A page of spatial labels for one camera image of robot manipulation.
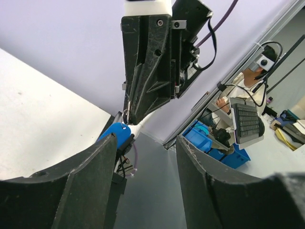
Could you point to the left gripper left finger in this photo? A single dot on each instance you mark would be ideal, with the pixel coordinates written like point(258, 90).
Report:
point(72, 194)

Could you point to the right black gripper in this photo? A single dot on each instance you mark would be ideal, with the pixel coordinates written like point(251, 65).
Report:
point(154, 70)

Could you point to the solid blue key tag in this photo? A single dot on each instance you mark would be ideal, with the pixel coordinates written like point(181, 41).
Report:
point(121, 130)

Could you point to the blue storage bin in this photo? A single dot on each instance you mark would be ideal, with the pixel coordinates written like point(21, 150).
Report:
point(198, 134)

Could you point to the seated person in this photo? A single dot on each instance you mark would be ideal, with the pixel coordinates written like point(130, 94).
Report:
point(245, 86)

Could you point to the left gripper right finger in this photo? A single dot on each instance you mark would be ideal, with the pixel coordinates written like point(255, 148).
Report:
point(216, 196)

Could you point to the silver key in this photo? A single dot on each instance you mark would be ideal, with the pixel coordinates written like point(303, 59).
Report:
point(126, 113)

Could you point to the black keyboard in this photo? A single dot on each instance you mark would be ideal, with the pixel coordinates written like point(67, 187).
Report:
point(246, 123)

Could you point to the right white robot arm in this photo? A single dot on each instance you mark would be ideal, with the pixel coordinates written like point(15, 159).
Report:
point(193, 11)

